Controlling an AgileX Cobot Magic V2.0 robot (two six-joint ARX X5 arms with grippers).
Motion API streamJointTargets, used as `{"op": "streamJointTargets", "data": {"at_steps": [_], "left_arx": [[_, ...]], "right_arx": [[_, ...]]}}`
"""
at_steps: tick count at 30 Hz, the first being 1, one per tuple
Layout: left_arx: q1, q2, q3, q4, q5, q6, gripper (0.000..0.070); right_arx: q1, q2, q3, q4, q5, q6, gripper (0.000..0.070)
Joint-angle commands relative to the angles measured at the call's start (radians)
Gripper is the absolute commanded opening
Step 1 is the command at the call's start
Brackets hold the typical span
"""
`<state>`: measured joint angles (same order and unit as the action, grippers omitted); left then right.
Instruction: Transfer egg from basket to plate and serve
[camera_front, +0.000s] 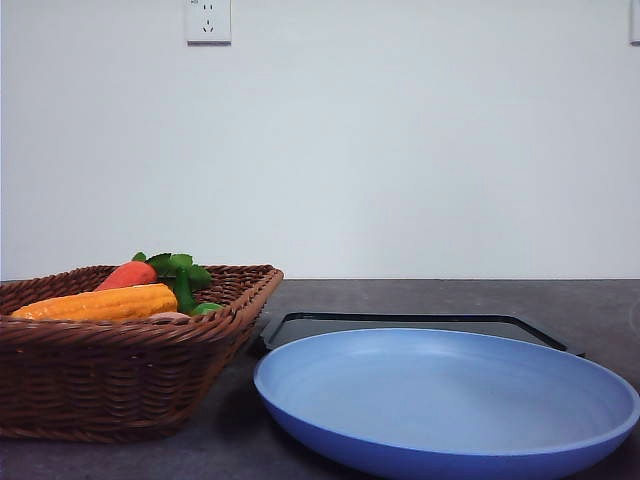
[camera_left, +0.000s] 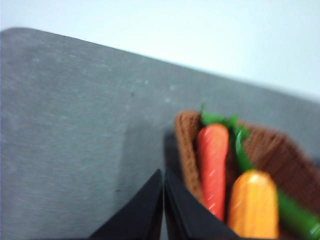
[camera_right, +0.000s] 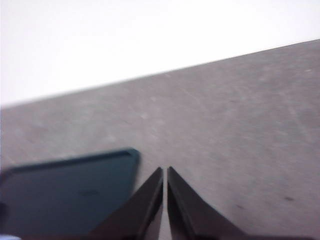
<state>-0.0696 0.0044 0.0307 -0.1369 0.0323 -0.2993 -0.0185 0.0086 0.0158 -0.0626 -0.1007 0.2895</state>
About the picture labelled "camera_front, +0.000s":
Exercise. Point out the green toy chili pepper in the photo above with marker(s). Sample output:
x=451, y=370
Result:
x=188, y=279

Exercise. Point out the brown egg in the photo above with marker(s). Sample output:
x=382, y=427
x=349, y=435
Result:
x=169, y=316

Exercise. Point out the white wall socket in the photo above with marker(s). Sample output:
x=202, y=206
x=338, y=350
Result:
x=208, y=23

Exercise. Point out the black rectangular tray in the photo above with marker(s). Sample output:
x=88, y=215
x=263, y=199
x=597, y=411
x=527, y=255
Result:
x=293, y=326

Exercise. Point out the blue round plate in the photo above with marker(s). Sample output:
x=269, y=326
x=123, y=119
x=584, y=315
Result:
x=449, y=403

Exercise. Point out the yellow toy corn cob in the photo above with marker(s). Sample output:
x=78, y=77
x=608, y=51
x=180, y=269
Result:
x=122, y=302

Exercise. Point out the orange toy carrot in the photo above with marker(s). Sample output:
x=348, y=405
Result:
x=154, y=271

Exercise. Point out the brown wicker basket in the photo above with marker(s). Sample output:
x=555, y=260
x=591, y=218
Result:
x=131, y=379

